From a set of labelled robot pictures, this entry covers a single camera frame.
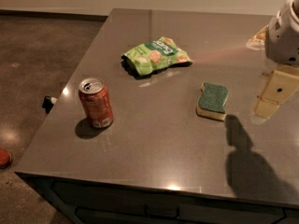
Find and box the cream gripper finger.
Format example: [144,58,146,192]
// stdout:
[246,25,268,50]
[253,65,299,119]

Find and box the orange soda can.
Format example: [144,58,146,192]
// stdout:
[78,77,113,129]

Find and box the black object beside table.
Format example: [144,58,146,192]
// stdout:
[42,96,57,114]

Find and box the red object on floor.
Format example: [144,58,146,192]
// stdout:
[0,149,12,168]

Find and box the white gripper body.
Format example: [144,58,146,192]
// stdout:
[265,0,299,65]

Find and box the dark cabinet drawer front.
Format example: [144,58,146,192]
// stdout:
[28,178,299,224]

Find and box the green and yellow sponge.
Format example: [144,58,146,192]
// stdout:
[196,82,229,121]

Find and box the green snack bag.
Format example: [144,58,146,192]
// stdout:
[122,36,192,77]

